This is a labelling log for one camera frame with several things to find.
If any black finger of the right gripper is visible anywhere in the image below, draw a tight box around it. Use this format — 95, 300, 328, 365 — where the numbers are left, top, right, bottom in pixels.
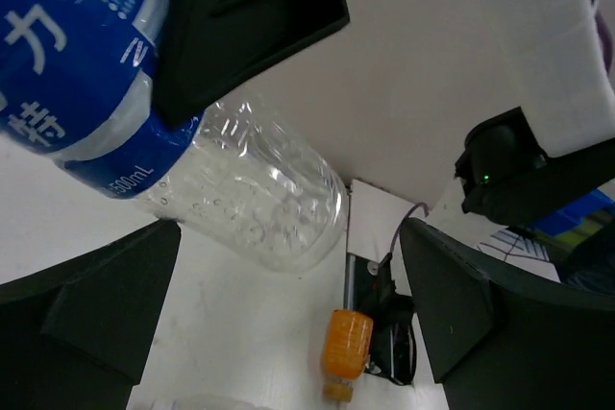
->
152, 0, 350, 130

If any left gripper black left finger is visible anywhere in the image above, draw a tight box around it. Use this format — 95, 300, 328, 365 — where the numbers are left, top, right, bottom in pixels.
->
1, 220, 182, 409

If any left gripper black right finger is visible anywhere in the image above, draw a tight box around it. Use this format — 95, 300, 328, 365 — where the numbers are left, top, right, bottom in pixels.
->
400, 218, 614, 409

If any orange plastic bottle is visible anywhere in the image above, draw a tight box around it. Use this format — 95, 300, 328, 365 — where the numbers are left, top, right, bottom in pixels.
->
321, 309, 374, 403

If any blue label plastic bottle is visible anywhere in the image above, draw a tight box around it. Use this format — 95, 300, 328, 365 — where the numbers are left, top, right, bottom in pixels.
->
1, 0, 347, 273

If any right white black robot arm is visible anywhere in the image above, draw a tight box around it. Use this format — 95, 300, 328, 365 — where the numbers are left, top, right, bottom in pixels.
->
153, 0, 614, 227

